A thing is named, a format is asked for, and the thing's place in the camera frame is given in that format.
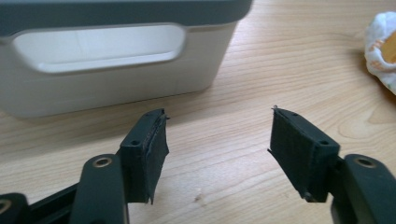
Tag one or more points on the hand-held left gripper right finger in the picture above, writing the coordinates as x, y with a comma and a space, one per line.
306, 161

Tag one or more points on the white plastic storage bin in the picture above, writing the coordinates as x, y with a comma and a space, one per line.
102, 77

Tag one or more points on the white patterned crumpled cloth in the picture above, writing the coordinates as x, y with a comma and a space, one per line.
378, 46

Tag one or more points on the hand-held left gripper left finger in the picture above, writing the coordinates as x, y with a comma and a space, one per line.
141, 161

